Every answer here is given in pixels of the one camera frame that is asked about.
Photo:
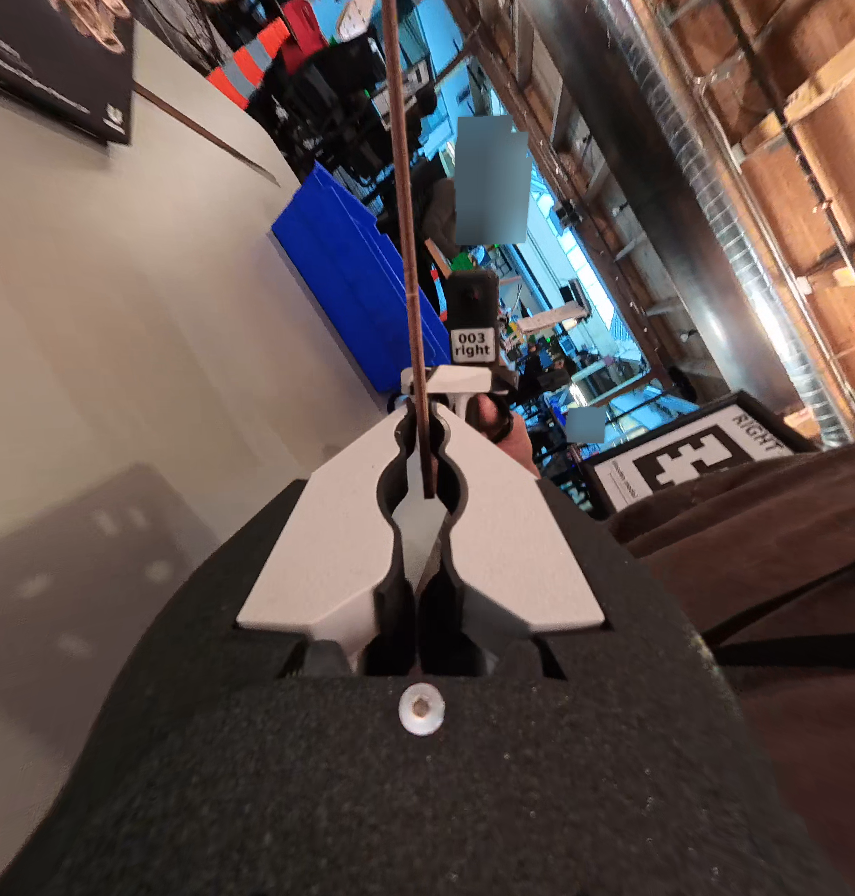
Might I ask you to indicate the person's right hand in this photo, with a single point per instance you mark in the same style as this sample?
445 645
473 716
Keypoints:
522 444

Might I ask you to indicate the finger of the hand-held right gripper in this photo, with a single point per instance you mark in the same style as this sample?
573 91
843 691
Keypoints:
408 381
462 378

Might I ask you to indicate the orange high-visibility vest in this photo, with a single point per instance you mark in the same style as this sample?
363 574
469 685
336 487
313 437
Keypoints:
249 66

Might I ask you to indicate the person's brown sweatshirt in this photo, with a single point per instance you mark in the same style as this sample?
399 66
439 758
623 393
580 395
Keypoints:
819 770

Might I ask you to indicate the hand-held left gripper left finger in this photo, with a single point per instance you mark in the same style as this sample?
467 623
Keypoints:
315 553

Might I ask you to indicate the black kit box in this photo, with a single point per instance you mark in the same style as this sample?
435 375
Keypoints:
49 70

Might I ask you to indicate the framed black white marker sign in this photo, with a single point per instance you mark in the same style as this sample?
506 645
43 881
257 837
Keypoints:
686 455

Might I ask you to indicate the laser-cut wooden model sheet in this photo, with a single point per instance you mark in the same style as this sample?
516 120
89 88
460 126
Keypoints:
406 245

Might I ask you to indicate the large grey metal pipe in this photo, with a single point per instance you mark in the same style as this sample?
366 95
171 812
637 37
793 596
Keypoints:
644 175

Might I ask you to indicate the stacked blue plastic bins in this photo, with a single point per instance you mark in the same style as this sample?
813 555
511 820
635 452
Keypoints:
343 280

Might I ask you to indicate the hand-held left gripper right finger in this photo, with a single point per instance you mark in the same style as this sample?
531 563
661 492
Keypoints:
518 553

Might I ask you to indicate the silver spiral air duct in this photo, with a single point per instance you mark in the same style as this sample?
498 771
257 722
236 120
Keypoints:
721 210

